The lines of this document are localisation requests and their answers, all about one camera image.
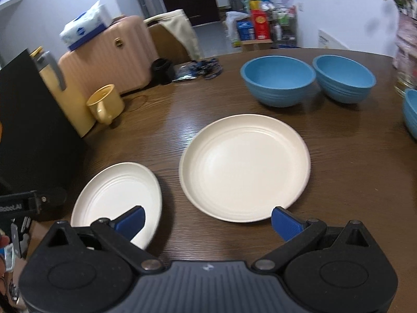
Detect blue bowl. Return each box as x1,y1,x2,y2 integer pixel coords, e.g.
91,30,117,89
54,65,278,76
312,54,377,104
240,56,316,107
403,89,417,141

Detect pink suitcase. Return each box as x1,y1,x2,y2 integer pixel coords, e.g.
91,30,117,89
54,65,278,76
58,15,157,97

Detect blue lanyard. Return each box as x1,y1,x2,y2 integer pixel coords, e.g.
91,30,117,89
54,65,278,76
189,58,224,80

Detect clear plastic packet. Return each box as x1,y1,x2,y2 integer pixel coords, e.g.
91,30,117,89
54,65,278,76
171,63,199,82

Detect wooden chair with beige coat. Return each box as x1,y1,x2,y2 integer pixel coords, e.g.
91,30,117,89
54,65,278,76
143,9,204,61

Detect black box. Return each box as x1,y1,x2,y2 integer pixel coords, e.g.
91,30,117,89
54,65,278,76
0,48,88,222

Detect white blue tissue pack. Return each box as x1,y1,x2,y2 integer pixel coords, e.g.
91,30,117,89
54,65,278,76
59,0,113,52

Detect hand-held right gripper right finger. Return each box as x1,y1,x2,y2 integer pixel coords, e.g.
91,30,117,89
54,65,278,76
251,206,372,274

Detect wire rack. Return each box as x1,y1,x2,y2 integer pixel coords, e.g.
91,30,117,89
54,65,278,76
270,4,299,49

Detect small white plate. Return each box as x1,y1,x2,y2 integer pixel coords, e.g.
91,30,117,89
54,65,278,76
70,162,163,250

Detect yellow mug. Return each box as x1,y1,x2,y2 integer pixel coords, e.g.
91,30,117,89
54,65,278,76
85,84,126,125

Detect red box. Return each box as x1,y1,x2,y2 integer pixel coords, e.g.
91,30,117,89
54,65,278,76
250,10,271,40

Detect brown wooden chair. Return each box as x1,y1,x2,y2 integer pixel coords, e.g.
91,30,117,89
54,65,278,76
143,16,196,64

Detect white board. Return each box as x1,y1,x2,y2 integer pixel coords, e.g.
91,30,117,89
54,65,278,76
317,29,348,53

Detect person's left hand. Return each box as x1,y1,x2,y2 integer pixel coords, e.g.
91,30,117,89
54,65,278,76
0,234,10,281

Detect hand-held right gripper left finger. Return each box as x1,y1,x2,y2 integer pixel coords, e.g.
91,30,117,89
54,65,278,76
47,206,165,275

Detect black cylinder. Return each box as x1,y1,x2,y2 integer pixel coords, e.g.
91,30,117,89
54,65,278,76
151,58,175,86

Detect large white plate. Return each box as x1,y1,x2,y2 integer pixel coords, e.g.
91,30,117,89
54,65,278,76
179,114,311,223

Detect clear drinking glass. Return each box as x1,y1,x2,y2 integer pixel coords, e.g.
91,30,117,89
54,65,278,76
393,63,417,99

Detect yellow pitcher grey handle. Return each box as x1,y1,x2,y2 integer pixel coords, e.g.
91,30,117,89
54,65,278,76
29,46,97,138

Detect blue box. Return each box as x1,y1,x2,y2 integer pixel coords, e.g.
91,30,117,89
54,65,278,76
235,20,255,41

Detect pink textured vase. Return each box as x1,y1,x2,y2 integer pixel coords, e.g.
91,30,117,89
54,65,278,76
392,11,417,70

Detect dark brown door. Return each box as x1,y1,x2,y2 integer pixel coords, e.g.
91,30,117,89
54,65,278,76
128,0,219,27

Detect white plastic bag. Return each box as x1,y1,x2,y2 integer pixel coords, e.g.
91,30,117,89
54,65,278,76
225,11,250,40

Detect cardboard box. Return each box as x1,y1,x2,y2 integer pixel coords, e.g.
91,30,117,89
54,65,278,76
241,38,273,52

